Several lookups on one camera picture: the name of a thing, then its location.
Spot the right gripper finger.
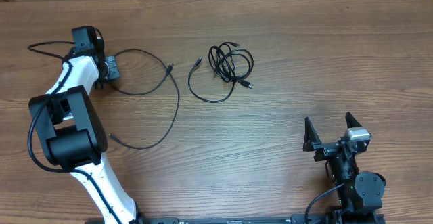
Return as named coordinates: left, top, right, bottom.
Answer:
left=345, top=112, right=361, bottom=128
left=302, top=117, right=321, bottom=152

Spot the long black usb cable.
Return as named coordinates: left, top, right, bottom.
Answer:
left=108, top=48, right=181, bottom=150

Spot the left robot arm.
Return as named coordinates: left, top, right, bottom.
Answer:
left=28, top=26, right=145, bottom=223

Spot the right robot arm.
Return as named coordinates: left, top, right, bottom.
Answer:
left=303, top=112, right=386, bottom=223

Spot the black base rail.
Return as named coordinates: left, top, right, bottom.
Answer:
left=84, top=212, right=386, bottom=224

